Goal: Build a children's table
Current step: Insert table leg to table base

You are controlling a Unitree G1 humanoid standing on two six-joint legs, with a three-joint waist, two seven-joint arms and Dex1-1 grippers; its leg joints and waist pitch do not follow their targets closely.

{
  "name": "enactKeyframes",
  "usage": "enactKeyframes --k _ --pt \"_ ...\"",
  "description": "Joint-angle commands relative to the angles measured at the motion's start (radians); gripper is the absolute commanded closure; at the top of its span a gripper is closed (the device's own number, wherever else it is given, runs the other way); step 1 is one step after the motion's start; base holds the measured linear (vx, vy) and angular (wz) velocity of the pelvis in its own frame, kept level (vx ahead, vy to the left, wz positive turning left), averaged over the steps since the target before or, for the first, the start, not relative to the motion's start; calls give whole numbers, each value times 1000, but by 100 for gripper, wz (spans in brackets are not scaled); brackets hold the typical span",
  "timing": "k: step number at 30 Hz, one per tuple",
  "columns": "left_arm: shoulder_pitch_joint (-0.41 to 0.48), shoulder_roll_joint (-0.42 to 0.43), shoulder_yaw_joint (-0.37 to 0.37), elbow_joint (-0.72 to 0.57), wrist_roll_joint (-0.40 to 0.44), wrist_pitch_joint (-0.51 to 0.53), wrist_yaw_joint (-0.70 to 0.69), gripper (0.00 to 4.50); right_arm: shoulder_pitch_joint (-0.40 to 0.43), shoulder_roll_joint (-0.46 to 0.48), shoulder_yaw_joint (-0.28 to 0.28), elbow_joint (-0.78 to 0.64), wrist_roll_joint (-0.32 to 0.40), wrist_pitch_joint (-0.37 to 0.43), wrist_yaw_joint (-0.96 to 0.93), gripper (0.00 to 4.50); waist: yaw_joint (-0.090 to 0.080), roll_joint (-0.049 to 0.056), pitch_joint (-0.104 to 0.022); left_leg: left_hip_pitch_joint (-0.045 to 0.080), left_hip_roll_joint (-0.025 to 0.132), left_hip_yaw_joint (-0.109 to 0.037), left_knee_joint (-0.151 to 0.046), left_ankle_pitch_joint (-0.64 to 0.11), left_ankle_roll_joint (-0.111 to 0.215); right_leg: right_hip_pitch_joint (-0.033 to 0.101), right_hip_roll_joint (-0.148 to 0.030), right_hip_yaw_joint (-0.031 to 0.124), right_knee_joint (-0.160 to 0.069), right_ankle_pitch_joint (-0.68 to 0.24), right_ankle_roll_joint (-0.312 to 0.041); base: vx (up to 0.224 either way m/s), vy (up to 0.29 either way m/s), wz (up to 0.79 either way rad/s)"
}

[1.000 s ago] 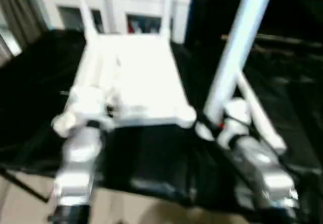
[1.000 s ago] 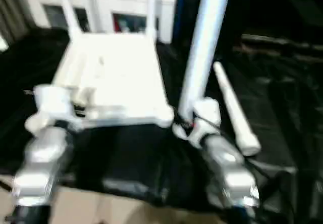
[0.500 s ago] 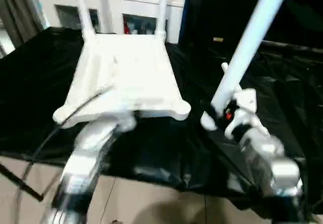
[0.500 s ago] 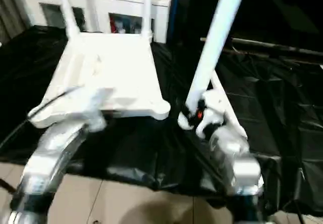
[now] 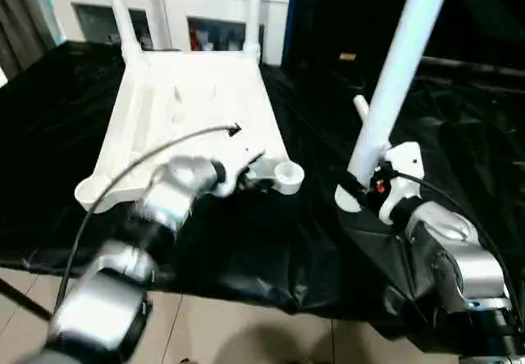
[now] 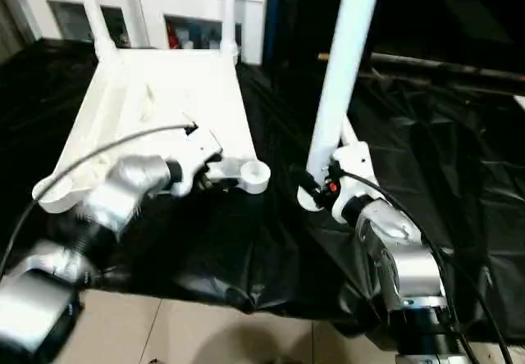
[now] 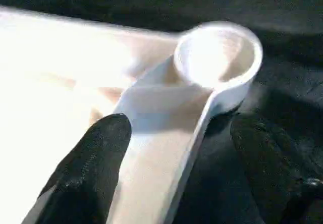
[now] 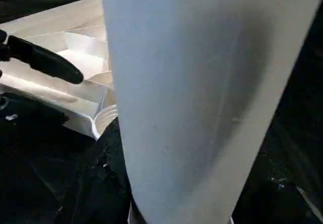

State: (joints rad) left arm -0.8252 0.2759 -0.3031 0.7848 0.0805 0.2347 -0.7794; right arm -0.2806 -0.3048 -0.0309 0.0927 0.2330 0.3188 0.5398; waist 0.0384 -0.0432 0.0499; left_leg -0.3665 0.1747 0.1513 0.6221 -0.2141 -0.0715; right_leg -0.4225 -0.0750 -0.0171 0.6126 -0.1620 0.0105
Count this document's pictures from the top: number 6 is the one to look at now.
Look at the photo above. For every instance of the white plastic table top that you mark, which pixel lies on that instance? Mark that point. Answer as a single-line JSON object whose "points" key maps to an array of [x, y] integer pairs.
{"points": [[172, 93]]}

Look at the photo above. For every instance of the white plastic table leg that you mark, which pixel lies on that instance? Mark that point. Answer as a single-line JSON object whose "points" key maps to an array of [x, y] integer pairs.
{"points": [[228, 15], [340, 73], [348, 132], [96, 15]]}

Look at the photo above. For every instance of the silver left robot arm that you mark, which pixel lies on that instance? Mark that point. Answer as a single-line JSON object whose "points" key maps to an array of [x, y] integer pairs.
{"points": [[115, 192]]}

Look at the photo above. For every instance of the black work mat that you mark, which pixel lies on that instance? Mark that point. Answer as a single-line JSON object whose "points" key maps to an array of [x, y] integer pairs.
{"points": [[266, 249]]}

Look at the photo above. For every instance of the gold piano label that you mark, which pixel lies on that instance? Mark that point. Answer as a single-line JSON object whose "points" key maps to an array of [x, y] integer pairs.
{"points": [[322, 56]]}

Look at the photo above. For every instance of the white glass-door cabinet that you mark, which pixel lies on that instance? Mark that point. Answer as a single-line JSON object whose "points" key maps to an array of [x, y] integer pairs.
{"points": [[156, 3]]}

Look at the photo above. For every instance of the white flat board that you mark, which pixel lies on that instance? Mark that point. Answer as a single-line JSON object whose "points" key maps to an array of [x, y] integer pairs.
{"points": [[521, 103]]}

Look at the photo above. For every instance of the black piano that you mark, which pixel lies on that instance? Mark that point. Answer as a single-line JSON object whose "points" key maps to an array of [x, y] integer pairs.
{"points": [[443, 11]]}

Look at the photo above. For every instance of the grey curtain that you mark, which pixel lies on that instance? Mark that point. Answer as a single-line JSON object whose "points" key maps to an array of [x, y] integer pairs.
{"points": [[16, 15]]}

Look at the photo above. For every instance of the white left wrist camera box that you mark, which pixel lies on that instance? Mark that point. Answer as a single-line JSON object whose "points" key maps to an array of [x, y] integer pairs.
{"points": [[197, 146]]}

